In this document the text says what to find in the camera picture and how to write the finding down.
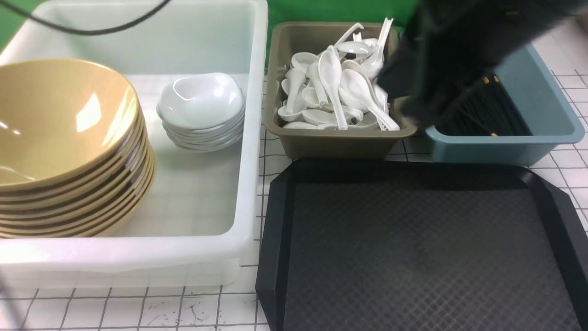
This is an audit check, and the black plastic serving tray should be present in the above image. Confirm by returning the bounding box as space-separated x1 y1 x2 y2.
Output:
255 159 588 331

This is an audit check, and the green backdrop cloth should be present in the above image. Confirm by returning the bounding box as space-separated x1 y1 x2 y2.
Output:
1 0 416 74

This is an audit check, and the brown plastic spoon bin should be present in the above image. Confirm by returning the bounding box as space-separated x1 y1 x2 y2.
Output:
262 22 417 159

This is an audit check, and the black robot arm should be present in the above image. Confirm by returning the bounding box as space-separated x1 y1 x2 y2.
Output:
376 0 587 128

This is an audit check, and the black cable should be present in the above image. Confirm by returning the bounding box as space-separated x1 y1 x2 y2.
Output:
0 0 171 36

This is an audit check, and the white ceramic soup spoon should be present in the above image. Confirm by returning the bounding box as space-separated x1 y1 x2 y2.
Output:
318 45 348 131

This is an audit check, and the large white plastic tub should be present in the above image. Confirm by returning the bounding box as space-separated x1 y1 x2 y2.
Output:
1 0 267 289

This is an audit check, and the tan noodle bowl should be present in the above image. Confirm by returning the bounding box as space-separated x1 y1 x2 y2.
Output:
0 58 140 191

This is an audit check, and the blue plastic chopstick bin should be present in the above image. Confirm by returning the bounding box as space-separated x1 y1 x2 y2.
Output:
425 45 585 166

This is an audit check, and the white sauce dish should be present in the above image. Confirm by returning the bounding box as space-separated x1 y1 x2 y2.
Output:
156 73 246 130

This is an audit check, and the black chopsticks bundle in bin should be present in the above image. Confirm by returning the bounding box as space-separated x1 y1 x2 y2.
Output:
435 73 531 137

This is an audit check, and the long white spoon in bin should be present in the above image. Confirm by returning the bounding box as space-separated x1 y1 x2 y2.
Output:
340 69 400 131

